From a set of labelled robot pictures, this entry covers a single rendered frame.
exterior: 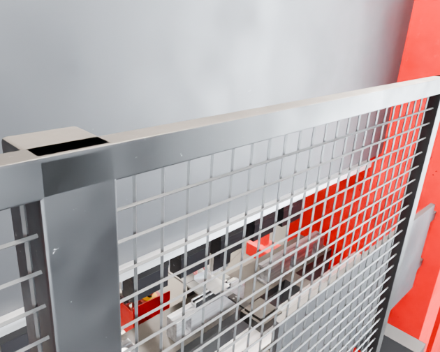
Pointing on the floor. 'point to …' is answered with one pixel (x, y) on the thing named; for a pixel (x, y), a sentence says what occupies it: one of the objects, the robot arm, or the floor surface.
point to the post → (72, 248)
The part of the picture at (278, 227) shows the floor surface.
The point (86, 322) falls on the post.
